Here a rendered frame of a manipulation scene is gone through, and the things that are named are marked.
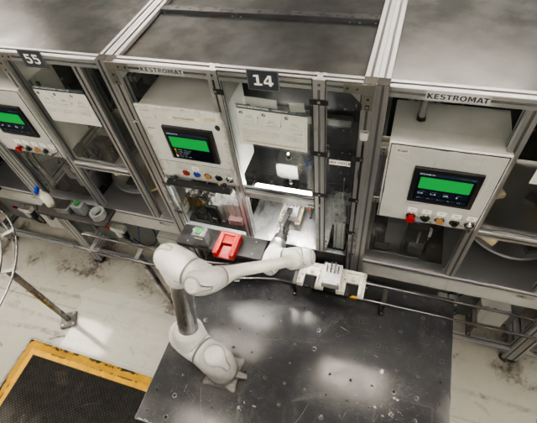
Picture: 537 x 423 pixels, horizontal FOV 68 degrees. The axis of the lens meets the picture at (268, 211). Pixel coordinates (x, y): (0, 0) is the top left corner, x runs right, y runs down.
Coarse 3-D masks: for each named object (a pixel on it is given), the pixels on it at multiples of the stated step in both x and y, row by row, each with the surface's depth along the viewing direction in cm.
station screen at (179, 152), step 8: (168, 136) 183; (176, 136) 182; (184, 136) 180; (192, 136) 178; (208, 144) 180; (176, 152) 191; (184, 152) 189; (192, 152) 187; (200, 152) 186; (208, 152) 184; (200, 160) 191; (208, 160) 189
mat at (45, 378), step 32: (32, 352) 304; (64, 352) 302; (32, 384) 289; (64, 384) 287; (96, 384) 284; (128, 384) 282; (0, 416) 278; (32, 416) 276; (64, 416) 273; (96, 416) 271; (128, 416) 269
